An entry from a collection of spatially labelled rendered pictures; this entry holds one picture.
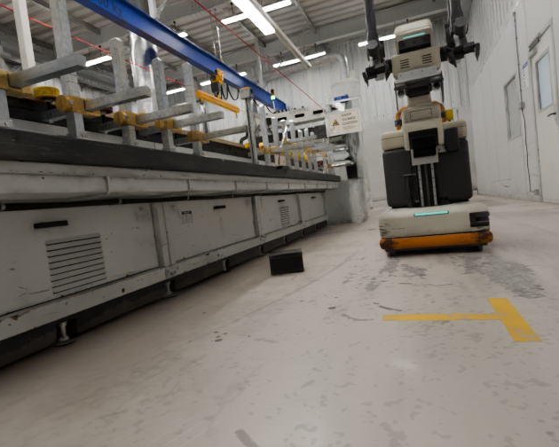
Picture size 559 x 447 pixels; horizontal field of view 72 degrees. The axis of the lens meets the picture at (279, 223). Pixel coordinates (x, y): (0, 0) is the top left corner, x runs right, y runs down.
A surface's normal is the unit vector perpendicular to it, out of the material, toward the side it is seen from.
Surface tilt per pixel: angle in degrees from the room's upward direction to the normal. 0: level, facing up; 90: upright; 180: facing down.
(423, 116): 98
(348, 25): 90
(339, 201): 90
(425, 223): 90
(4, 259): 90
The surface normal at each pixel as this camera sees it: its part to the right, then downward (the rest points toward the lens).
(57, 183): 0.94, -0.10
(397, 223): -0.34, 0.09
